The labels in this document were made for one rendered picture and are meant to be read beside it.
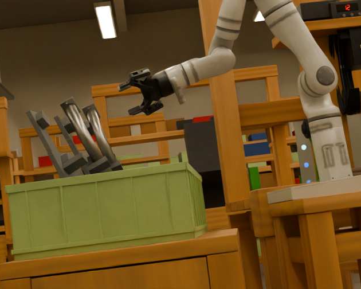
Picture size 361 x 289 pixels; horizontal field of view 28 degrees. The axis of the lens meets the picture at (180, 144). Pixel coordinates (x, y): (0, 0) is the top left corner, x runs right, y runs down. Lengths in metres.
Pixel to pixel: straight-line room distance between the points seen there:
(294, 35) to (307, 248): 0.58
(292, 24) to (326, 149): 0.35
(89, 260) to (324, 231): 0.63
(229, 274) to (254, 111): 1.52
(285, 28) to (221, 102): 0.90
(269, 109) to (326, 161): 1.01
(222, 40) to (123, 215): 0.75
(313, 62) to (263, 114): 0.99
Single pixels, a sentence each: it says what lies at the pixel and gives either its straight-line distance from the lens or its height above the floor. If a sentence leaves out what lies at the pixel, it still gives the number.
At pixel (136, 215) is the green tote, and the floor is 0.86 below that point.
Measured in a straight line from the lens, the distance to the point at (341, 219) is 2.29.
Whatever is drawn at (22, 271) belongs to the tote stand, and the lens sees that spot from 1.60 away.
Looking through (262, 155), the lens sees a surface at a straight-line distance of 9.59.
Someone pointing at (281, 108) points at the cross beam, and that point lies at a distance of 3.00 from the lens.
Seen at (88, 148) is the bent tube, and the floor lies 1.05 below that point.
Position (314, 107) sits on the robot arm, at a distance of 2.05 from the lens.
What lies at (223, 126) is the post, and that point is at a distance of 2.85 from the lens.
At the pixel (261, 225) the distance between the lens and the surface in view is 2.23.
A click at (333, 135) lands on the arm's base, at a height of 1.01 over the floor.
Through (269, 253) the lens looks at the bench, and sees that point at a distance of 2.24.
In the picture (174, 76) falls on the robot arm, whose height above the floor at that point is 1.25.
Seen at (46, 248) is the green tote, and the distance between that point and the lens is 1.64.
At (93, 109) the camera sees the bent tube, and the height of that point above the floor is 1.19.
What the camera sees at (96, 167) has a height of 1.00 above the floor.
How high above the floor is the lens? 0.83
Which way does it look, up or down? 6 degrees up
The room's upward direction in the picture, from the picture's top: 7 degrees counter-clockwise
